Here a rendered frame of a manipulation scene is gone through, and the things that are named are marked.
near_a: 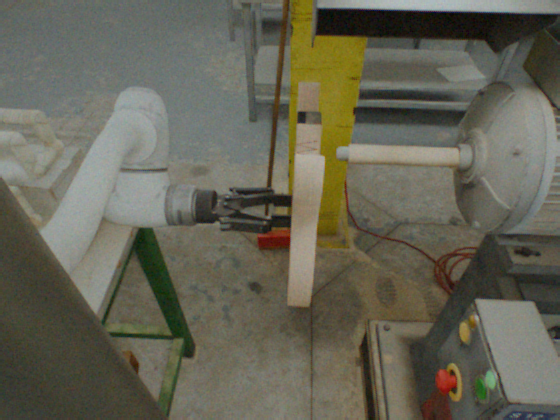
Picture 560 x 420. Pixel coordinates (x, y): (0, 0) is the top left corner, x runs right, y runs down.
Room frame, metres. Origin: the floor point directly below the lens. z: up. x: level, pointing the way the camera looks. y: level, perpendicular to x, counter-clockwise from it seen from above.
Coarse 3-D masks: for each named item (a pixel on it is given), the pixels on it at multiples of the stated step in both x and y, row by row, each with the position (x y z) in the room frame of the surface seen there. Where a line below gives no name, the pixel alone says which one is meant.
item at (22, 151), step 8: (16, 144) 0.63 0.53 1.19; (24, 144) 0.64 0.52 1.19; (16, 152) 0.63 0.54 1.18; (24, 152) 0.64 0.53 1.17; (32, 152) 0.65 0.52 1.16; (24, 160) 0.63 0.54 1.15; (32, 160) 0.64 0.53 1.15; (24, 168) 0.63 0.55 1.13; (32, 176) 0.63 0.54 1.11; (40, 176) 0.64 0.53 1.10
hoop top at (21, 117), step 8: (0, 112) 0.73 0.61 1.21; (8, 112) 0.73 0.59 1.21; (16, 112) 0.73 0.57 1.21; (24, 112) 0.73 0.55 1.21; (32, 112) 0.73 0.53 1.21; (40, 112) 0.73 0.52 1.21; (0, 120) 0.72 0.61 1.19; (8, 120) 0.72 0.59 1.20; (16, 120) 0.72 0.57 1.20; (24, 120) 0.72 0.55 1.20; (32, 120) 0.71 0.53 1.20; (40, 120) 0.72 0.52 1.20
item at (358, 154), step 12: (348, 144) 0.54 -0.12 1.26; (360, 156) 0.51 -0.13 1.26; (372, 156) 0.51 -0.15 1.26; (384, 156) 0.51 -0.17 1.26; (396, 156) 0.51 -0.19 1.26; (408, 156) 0.51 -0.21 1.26; (420, 156) 0.51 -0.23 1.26; (432, 156) 0.51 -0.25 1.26; (444, 156) 0.51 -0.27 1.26; (456, 156) 0.51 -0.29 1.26
